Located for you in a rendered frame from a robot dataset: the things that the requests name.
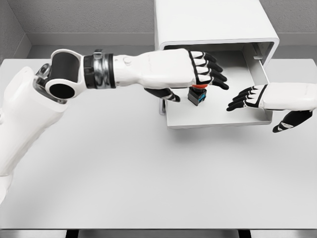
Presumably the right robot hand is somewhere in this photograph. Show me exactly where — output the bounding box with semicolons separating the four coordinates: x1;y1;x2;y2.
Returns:
226;82;317;133

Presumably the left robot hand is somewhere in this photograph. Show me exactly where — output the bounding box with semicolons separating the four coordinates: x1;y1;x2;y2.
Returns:
139;48;230;103

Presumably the black load switch red button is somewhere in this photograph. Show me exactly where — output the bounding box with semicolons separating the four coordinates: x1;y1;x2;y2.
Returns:
187;83;208;107

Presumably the white cabinet drawer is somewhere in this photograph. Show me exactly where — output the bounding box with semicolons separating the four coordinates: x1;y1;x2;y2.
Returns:
162;44;274;130

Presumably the white tabletop storage cabinet housing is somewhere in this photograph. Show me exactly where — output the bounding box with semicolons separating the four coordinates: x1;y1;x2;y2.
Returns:
154;0;280;116

